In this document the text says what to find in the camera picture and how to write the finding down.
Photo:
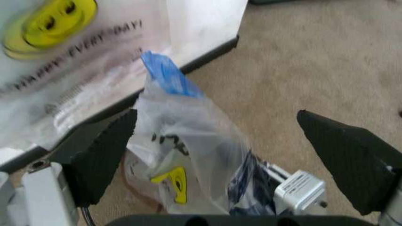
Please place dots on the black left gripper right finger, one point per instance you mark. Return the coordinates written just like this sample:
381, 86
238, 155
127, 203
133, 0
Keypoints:
351, 160

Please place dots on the clear smiley garbage bag blue tie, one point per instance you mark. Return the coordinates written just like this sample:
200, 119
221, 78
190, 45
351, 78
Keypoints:
188, 127

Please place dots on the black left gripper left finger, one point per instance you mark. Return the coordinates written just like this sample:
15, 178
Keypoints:
100, 150

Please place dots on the clear smiley bag HAPPY EVERYDAY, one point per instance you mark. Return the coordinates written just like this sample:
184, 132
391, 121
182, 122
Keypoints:
63, 58

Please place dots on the dark furniture edge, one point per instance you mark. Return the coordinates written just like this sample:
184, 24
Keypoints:
314, 1

